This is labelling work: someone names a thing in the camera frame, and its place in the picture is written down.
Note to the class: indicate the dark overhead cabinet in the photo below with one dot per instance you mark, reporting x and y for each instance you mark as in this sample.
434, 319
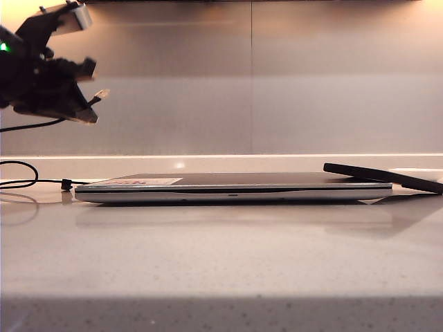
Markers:
242, 1

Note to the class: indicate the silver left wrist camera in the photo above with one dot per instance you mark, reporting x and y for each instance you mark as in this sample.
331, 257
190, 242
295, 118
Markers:
82, 17

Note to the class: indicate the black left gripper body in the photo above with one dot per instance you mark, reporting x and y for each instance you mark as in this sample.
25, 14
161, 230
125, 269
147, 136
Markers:
31, 79

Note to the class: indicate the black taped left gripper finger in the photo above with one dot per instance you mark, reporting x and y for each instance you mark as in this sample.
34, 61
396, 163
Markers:
74, 103

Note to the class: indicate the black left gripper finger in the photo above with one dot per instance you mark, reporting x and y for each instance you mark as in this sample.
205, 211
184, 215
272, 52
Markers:
87, 69

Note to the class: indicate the black left camera bracket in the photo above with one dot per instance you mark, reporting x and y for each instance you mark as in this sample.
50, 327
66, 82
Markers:
36, 27

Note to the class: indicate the silver closed laptop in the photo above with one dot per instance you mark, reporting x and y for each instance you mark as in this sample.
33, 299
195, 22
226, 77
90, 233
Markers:
225, 197

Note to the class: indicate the white red-lettered sticker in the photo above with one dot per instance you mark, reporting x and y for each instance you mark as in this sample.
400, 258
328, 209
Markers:
166, 181

